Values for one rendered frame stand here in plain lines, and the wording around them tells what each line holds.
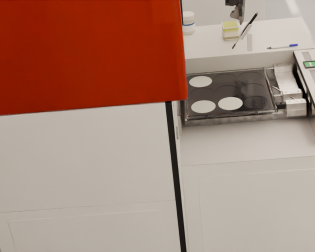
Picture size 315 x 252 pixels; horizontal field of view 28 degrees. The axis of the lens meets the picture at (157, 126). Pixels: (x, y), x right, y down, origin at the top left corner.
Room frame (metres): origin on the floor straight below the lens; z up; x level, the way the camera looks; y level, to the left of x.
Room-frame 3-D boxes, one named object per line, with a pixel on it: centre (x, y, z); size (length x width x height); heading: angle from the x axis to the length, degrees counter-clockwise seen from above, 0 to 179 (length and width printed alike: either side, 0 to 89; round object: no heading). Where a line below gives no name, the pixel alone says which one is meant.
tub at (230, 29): (2.71, -0.39, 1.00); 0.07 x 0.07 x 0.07; 89
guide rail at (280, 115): (2.19, -0.36, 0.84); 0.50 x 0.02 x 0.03; 86
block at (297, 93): (2.24, -0.57, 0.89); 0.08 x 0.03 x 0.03; 86
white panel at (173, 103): (2.14, -0.08, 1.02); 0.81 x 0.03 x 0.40; 176
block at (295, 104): (2.16, -0.57, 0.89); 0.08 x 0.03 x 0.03; 86
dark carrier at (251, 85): (2.32, -0.31, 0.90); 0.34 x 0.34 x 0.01; 86
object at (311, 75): (2.23, -0.67, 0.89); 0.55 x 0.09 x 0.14; 176
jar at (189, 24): (2.83, -0.20, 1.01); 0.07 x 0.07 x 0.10
